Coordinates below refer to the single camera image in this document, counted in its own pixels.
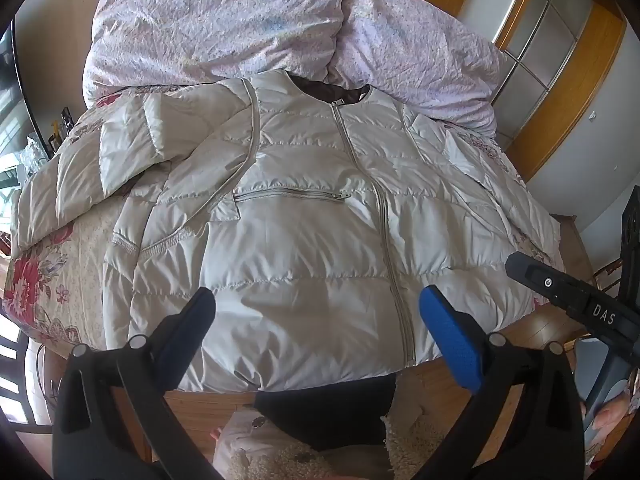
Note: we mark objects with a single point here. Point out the floral bed sheet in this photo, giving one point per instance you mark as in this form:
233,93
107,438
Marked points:
45,280

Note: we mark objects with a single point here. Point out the person's right hand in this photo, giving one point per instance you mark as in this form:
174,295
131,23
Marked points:
617,415

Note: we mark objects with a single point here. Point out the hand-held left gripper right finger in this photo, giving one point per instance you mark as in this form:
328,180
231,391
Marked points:
450,335

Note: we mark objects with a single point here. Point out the black metal frame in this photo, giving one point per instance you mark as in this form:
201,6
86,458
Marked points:
15,355

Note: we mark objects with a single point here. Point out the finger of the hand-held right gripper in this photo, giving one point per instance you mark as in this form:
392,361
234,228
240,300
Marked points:
540,280

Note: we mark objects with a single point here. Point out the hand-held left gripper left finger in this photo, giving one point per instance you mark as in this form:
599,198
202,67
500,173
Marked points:
192,320

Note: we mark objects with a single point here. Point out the person's black trouser leg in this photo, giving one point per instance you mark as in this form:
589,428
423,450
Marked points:
330,410

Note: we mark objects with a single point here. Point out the white puffer jacket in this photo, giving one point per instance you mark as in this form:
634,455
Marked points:
300,210

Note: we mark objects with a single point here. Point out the cluttered side table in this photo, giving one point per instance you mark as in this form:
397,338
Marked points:
55,130

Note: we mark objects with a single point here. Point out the lilac crinkled pillow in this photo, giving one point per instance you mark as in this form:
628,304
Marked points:
415,45
210,15

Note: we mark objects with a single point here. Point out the beige fleece garment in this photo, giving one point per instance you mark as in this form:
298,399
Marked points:
280,455

